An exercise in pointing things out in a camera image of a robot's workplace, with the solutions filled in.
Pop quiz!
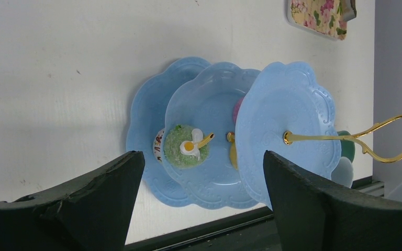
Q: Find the green ceramic cup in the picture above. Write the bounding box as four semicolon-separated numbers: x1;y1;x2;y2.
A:
340;140;355;163

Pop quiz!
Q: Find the pink macaron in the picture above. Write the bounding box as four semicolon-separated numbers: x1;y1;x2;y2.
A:
232;97;244;124

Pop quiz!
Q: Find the grey-blue ceramic mug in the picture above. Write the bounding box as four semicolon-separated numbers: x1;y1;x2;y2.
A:
331;156;353;188

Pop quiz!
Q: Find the blue three-tier cake stand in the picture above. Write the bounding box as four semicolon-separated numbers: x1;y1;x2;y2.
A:
126;57;402;210

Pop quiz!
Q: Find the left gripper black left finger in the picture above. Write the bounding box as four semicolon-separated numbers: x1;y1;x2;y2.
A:
0;151;145;250

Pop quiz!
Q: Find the white chocolate drizzle donut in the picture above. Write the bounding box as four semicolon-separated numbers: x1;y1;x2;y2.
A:
152;129;164;164

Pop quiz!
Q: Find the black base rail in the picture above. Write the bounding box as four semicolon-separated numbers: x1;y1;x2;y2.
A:
124;176;385;251

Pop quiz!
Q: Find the floral serving tray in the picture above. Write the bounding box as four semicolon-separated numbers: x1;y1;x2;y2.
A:
287;0;347;41

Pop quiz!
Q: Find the green cupcake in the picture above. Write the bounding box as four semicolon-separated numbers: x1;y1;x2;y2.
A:
164;124;215;169

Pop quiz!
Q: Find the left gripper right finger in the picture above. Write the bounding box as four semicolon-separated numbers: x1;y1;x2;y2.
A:
263;151;402;250

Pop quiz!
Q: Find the yellow frosted donut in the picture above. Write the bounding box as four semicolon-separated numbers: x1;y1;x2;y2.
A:
229;142;238;170

